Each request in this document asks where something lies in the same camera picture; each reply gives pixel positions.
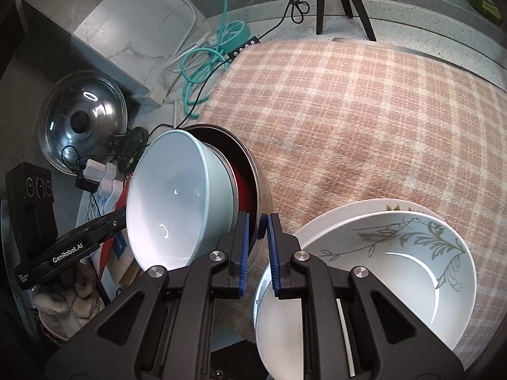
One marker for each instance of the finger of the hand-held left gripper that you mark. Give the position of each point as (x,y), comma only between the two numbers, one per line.
(109,223)

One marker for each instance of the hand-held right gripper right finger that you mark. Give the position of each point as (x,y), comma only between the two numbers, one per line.
(273,262)

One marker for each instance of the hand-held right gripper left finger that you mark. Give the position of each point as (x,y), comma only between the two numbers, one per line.
(244,254)

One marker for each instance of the large steel bowl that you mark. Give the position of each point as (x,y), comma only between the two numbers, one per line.
(263,202)

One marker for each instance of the pink floral plate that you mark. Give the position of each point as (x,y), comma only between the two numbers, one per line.
(256,316)

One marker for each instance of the red steel bowl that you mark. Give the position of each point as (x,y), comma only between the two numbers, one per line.
(243,190)

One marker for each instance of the light blue bowl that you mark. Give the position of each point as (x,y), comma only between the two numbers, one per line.
(174,198)

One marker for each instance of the large white plate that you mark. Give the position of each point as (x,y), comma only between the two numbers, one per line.
(348,211)

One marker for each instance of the white leaf pattern plate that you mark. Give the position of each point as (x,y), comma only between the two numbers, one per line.
(396,285)

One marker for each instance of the person's left hand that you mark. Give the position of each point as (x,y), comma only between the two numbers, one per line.
(63,304)

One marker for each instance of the white plug adapter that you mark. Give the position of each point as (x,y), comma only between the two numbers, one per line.
(97,170)

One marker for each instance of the steel pot lid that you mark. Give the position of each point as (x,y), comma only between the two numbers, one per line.
(91,99)

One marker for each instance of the plaid table cloth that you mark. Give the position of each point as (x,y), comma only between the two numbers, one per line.
(356,126)

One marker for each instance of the black multi-port hub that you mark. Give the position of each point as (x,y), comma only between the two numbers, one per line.
(243,46)

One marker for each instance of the green round power socket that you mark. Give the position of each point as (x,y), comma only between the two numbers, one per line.
(233,33)

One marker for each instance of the black tripod legs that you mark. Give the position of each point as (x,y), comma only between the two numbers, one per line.
(323,4)

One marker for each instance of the black clip mount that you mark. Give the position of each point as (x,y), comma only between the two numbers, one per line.
(130,140)

